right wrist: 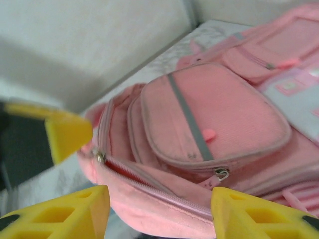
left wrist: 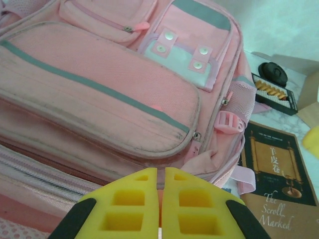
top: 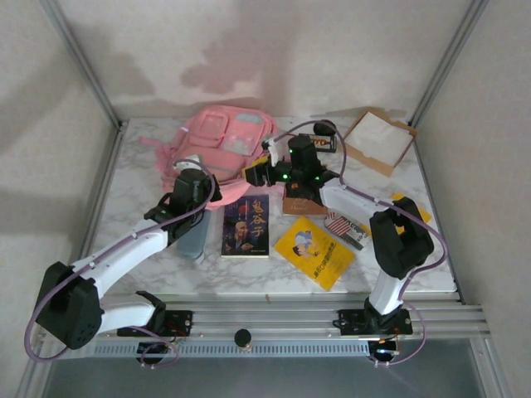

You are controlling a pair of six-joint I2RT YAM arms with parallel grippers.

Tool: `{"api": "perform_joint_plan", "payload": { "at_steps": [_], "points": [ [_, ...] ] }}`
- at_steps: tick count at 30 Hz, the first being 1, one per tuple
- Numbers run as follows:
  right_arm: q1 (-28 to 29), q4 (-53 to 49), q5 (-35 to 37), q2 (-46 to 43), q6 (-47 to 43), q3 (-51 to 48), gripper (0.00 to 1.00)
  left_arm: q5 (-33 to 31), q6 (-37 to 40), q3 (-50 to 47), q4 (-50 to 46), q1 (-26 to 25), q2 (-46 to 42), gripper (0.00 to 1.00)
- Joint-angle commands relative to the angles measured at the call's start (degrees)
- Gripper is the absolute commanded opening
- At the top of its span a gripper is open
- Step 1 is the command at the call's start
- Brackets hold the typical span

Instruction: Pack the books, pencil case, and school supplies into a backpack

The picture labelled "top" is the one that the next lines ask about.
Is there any pink backpack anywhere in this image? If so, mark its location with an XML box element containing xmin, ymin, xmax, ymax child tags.
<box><xmin>139</xmin><ymin>105</ymin><xmax>279</xmax><ymax>212</ymax></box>

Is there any brown cover book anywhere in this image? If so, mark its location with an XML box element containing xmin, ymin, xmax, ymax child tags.
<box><xmin>282</xmin><ymin>182</ymin><xmax>329</xmax><ymax>217</ymax></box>

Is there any grey pencil case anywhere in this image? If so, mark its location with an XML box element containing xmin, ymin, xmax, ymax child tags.
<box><xmin>176</xmin><ymin>209</ymin><xmax>212</xmax><ymax>266</ymax></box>

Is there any dark book with portrait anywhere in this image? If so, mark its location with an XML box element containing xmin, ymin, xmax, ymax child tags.
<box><xmin>221</xmin><ymin>194</ymin><xmax>270</xmax><ymax>259</ymax></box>

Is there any yellow cartoon cover book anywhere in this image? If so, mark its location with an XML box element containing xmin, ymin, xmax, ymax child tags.
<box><xmin>389</xmin><ymin>192</ymin><xmax>433</xmax><ymax>236</ymax></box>
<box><xmin>272</xmin><ymin>215</ymin><xmax>357</xmax><ymax>294</ymax></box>

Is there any flag print pencil pouch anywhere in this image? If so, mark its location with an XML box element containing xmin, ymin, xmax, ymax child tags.
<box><xmin>323</xmin><ymin>211</ymin><xmax>371</xmax><ymax>252</ymax></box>

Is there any black orange rectangular box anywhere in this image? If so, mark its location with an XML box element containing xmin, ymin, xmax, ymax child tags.
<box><xmin>297</xmin><ymin>132</ymin><xmax>338</xmax><ymax>153</ymax></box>

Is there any black round knob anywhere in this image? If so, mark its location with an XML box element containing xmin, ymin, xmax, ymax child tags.
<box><xmin>313</xmin><ymin>119</ymin><xmax>338</xmax><ymax>137</ymax></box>

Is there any cardboard box with white paper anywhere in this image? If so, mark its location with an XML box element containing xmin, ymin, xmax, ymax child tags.
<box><xmin>339</xmin><ymin>106</ymin><xmax>419</xmax><ymax>178</ymax></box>

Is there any small controller board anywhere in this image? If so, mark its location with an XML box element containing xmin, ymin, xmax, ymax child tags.
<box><xmin>368</xmin><ymin>337</ymin><xmax>402</xmax><ymax>362</ymax></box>
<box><xmin>138</xmin><ymin>342</ymin><xmax>178</xmax><ymax>368</ymax></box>

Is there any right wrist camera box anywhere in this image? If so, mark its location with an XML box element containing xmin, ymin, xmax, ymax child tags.
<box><xmin>262</xmin><ymin>138</ymin><xmax>282</xmax><ymax>165</ymax></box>

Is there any aluminium side rail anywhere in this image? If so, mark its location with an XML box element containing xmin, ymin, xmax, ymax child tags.
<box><xmin>61</xmin><ymin>124</ymin><xmax>126</xmax><ymax>307</ymax></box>

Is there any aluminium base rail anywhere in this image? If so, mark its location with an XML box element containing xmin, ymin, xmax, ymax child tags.
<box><xmin>39</xmin><ymin>289</ymin><xmax>490</xmax><ymax>343</ymax></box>

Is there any black button on rail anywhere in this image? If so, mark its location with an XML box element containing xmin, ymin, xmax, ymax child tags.
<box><xmin>233</xmin><ymin>328</ymin><xmax>255</xmax><ymax>354</ymax></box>

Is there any aluminium frame post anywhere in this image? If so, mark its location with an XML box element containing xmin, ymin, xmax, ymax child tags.
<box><xmin>408</xmin><ymin>0</ymin><xmax>490</xmax><ymax>126</ymax></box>
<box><xmin>39</xmin><ymin>0</ymin><xmax>125</xmax><ymax>129</ymax></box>

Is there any grey slotted cable duct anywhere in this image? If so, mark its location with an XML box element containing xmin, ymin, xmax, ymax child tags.
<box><xmin>94</xmin><ymin>339</ymin><xmax>371</xmax><ymax>357</ymax></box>

